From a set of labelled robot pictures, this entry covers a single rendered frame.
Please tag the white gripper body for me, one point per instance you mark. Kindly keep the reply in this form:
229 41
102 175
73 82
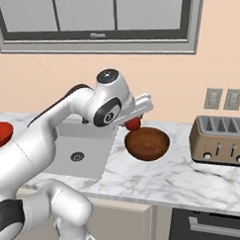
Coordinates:
141 105

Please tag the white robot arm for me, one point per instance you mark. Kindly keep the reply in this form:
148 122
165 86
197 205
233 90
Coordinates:
37 142

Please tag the red mango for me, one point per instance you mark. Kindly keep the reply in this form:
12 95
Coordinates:
133 124

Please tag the brown wooden bowl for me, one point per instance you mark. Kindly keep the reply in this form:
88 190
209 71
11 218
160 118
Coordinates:
146 144

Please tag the grey sink basin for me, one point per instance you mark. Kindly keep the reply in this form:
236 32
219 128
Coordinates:
81 153

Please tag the red bowl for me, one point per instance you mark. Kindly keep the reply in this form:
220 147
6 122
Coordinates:
2 131

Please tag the beige toaster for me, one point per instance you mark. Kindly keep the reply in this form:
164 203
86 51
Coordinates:
217 144

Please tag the grey framed window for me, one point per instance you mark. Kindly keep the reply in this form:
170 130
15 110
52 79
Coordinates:
87 14

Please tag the beige cupboard door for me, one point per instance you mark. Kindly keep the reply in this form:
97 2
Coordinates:
120 224

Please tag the black oven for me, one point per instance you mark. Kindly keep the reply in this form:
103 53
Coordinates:
209 228

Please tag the grey wall switch plate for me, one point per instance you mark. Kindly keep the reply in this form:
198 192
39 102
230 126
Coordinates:
233 99
213 98

